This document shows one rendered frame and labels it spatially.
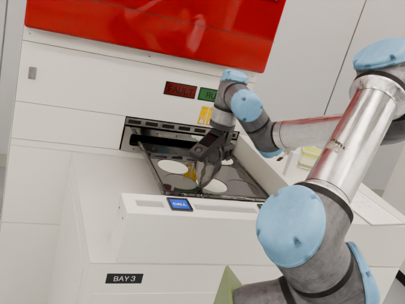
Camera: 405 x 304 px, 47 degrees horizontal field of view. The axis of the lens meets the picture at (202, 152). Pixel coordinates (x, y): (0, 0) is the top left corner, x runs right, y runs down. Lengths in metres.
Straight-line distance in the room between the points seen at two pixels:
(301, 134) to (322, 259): 0.51
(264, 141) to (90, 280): 0.57
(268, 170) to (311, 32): 2.12
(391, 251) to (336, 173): 0.77
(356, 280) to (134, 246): 0.53
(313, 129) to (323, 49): 2.52
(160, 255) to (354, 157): 0.55
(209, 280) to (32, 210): 0.78
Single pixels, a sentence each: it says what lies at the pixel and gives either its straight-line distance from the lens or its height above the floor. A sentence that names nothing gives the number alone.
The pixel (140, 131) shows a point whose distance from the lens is 1.66.
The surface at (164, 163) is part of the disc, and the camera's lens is 1.52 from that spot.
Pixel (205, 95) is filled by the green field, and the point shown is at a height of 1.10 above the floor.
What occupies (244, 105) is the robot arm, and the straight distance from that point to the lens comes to 1.17.
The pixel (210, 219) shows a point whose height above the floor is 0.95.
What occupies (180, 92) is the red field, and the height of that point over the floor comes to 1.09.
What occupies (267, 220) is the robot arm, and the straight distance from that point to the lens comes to 0.75.
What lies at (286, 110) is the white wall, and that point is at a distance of 3.67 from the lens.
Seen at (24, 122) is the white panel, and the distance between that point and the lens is 1.63.
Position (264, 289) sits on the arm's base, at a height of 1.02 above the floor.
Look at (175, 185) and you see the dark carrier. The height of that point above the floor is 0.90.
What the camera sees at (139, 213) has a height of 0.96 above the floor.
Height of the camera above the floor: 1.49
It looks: 20 degrees down
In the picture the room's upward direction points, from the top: 15 degrees clockwise
